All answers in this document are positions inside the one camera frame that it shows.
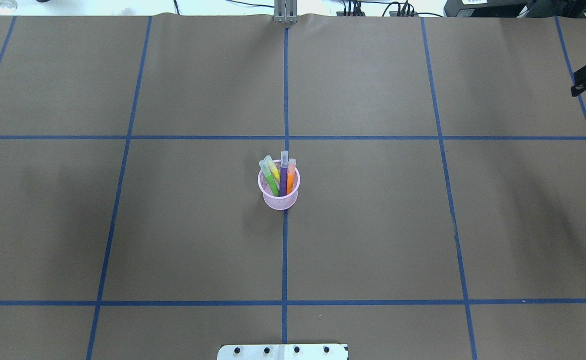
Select orange highlighter pen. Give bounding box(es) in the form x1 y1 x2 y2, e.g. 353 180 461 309
286 158 296 195

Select yellow highlighter pen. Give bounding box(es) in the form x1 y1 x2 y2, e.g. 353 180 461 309
264 155 280 186

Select green highlighter pen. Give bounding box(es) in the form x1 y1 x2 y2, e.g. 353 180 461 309
259 159 279 198

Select purple highlighter pen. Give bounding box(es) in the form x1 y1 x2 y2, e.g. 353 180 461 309
279 150 289 197

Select pink mesh pen holder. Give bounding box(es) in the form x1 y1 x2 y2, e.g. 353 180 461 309
258 169 301 211

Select brown paper table cover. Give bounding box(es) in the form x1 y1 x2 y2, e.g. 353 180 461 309
0 13 586 360

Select blue tape grid lines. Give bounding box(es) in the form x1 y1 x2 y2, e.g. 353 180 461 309
0 16 586 360

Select black box with label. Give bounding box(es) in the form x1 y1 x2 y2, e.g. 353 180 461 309
443 0 586 19

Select aluminium frame post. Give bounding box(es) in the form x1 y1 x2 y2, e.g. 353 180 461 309
273 0 299 25

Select white metal base plate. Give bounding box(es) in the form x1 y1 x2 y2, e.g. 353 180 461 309
217 342 349 360

